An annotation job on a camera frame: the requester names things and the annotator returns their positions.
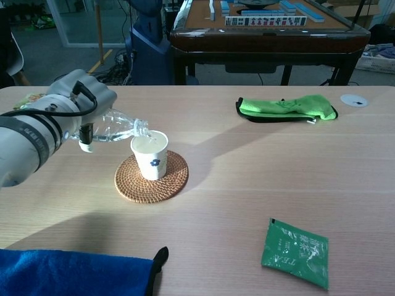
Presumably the brown mahjong table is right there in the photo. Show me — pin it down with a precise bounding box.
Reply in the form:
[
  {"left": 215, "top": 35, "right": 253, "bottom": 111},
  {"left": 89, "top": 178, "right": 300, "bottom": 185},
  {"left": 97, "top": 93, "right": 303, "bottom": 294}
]
[{"left": 170, "top": 0, "right": 371, "bottom": 86}]

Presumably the blue microfiber cloth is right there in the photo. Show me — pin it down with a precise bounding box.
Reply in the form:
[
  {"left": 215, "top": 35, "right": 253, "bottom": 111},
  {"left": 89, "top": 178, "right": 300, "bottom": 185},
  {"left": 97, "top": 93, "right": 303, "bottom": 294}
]
[{"left": 0, "top": 246, "right": 170, "bottom": 296}]

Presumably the clear plastic bottle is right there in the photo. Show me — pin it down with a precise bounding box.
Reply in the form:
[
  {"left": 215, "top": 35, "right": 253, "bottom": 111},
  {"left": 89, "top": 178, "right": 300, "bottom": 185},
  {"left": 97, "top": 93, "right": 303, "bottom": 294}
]
[{"left": 66, "top": 108, "right": 152, "bottom": 146}]

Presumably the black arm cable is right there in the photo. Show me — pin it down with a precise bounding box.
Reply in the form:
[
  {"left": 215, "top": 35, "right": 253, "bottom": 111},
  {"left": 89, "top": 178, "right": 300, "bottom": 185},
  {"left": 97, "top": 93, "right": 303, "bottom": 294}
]
[{"left": 0, "top": 80, "right": 99, "bottom": 118}]

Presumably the green cloth pouch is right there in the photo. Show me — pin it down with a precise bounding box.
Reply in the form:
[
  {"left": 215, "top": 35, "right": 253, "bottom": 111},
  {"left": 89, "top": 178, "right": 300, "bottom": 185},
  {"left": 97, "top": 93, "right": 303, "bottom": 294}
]
[{"left": 235, "top": 94, "right": 339, "bottom": 124}]

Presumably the white round cable grommet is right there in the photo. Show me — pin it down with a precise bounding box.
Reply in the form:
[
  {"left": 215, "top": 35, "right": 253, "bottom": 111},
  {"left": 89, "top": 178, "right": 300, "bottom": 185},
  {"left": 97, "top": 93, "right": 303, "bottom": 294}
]
[{"left": 340, "top": 94, "right": 369, "bottom": 108}]

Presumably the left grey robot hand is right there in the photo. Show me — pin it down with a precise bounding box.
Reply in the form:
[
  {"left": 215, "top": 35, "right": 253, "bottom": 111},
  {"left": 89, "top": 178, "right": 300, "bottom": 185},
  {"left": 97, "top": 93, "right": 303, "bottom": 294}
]
[{"left": 46, "top": 69, "right": 118, "bottom": 154}]

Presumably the green tea sachet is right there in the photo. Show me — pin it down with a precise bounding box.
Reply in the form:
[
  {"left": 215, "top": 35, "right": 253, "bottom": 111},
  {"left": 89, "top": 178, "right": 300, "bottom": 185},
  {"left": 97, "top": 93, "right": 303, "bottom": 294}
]
[{"left": 260, "top": 218, "right": 330, "bottom": 290}]

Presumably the wooden pole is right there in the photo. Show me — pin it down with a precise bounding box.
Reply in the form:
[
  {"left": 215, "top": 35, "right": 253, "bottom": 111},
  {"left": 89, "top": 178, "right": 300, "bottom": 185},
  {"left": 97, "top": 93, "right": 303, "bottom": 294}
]
[{"left": 96, "top": 0, "right": 104, "bottom": 65}]

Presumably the white plastic basket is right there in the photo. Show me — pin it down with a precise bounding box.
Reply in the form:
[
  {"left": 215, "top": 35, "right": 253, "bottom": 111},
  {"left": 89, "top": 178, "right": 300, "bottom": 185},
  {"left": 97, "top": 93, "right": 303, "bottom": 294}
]
[{"left": 354, "top": 52, "right": 395, "bottom": 74}]

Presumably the wooden chair leg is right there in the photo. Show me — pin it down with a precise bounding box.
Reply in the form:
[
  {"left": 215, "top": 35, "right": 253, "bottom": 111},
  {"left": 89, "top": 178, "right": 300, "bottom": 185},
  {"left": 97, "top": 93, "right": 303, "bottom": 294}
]
[{"left": 14, "top": 71, "right": 31, "bottom": 86}]

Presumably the glass partition frame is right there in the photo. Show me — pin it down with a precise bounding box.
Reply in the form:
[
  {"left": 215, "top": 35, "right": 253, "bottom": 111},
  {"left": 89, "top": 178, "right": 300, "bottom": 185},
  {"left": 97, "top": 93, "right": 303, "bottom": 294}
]
[{"left": 46, "top": 0, "right": 130, "bottom": 49}]

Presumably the mahjong tile row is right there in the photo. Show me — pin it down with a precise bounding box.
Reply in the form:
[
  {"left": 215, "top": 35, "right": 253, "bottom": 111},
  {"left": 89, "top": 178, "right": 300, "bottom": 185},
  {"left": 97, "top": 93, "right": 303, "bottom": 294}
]
[{"left": 225, "top": 15, "right": 308, "bottom": 27}]

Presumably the white flower paper cup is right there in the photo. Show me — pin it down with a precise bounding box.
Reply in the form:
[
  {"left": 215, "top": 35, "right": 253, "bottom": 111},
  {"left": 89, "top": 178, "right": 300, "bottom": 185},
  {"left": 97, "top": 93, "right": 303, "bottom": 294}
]
[{"left": 130, "top": 130, "right": 169, "bottom": 181}]

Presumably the white chair seat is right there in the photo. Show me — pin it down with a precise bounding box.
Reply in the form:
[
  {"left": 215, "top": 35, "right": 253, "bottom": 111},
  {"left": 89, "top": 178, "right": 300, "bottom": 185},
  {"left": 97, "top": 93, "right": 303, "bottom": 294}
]
[{"left": 6, "top": 32, "right": 25, "bottom": 75}]

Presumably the blue machine base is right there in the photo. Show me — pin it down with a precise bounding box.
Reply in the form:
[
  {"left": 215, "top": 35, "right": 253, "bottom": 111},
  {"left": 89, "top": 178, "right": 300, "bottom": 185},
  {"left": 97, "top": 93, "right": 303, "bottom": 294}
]
[{"left": 125, "top": 0, "right": 173, "bottom": 86}]

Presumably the round woven rattan coaster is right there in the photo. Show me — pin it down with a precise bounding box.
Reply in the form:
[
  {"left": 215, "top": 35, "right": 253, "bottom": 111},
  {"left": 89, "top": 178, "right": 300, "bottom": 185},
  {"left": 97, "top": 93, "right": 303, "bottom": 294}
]
[{"left": 114, "top": 150, "right": 189, "bottom": 204}]

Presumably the black floor cable tangle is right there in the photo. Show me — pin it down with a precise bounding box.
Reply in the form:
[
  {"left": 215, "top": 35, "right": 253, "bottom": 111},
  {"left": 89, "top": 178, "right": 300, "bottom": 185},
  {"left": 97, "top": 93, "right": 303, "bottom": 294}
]
[{"left": 89, "top": 49, "right": 135, "bottom": 86}]

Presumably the light green snack packet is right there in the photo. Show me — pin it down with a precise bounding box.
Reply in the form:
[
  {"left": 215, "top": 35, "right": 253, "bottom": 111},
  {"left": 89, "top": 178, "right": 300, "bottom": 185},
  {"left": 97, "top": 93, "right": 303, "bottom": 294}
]
[{"left": 14, "top": 92, "right": 47, "bottom": 109}]

